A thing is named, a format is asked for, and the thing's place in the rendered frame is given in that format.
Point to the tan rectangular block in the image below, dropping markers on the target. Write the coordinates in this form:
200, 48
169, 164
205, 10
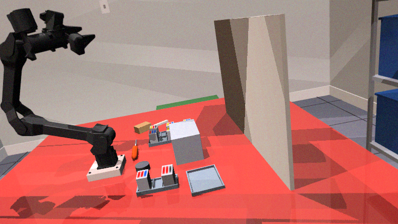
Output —
142, 127

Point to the dark grey cylinder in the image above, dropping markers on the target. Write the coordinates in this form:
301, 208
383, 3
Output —
143, 165

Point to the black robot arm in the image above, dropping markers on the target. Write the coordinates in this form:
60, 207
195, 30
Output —
14, 52

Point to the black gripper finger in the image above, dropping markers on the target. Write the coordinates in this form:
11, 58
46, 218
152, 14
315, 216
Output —
71, 30
87, 39

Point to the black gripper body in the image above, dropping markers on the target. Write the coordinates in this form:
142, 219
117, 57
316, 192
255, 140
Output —
59, 40

